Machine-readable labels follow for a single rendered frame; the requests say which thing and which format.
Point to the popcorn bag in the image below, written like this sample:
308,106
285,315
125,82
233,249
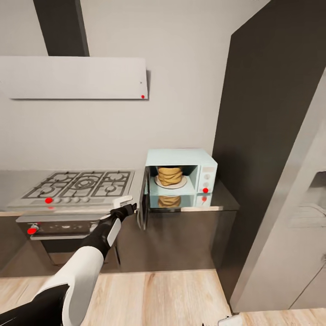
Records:
170,174

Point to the range hood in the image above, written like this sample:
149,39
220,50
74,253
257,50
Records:
68,72

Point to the fridge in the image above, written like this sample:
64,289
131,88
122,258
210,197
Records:
270,147

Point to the microwave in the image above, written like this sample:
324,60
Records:
199,171

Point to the oven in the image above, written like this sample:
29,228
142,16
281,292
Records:
56,238

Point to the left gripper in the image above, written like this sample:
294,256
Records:
126,210

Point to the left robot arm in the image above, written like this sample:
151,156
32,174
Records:
65,298

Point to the burner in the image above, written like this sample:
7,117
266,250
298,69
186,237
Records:
77,188

